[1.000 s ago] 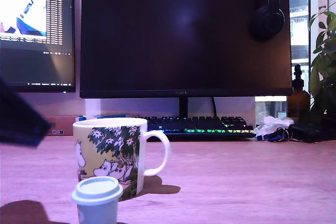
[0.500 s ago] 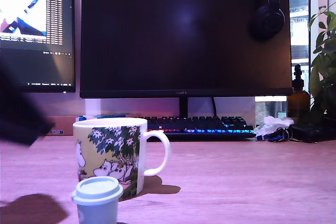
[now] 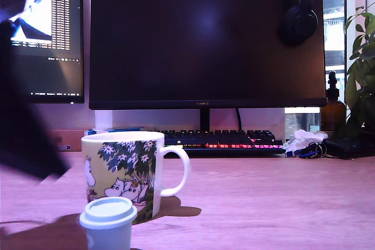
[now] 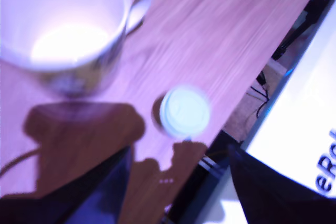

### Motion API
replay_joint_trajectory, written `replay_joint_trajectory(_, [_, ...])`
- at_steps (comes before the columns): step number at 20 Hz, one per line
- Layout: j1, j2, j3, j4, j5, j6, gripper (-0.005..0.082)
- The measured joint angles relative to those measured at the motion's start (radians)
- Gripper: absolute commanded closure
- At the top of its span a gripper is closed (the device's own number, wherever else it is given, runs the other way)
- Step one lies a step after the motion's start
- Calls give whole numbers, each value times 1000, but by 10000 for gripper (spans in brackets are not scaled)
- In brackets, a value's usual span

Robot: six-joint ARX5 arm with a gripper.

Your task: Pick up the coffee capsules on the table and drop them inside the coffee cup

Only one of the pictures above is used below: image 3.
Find black over-ear headphones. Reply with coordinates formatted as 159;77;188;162
277;0;319;47

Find black monitor showing terminal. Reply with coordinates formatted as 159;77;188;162
8;0;85;104

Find black flat wallet case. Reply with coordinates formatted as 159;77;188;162
322;137;375;160

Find black backlit mechanical keyboard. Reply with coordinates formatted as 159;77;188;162
154;129;287;157

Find crumpled white tissue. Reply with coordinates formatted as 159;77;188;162
283;129;329;153

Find large black dark monitor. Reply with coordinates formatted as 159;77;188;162
88;0;328;133

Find blue lanyard strap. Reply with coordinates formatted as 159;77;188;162
285;145;321;159

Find amber pump bottle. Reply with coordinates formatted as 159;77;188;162
319;70;347;132

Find green leafy houseplant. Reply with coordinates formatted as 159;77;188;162
333;0;375;138

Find cartoon print ceramic mug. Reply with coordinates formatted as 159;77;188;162
80;131;192;225

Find metal key rings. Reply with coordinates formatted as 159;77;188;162
308;141;328;157

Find flat blue box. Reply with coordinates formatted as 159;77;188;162
84;126;144;138

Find black window frame bar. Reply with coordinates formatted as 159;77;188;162
343;0;348;72

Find pale blue coffee capsule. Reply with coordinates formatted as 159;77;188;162
79;197;138;250

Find brown cardboard box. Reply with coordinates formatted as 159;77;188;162
48;129;86;153

